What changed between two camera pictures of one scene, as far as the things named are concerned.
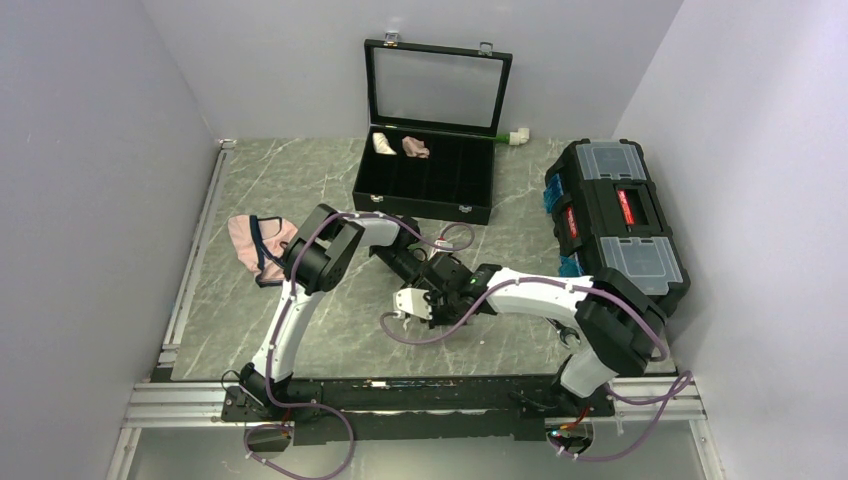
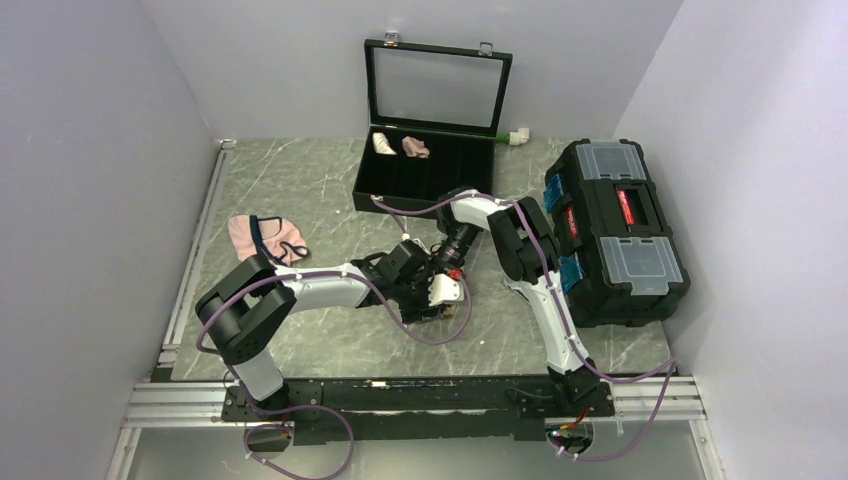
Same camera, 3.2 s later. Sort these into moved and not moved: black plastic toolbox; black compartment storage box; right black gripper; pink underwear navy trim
Moved: right black gripper
Not moved: black compartment storage box; pink underwear navy trim; black plastic toolbox
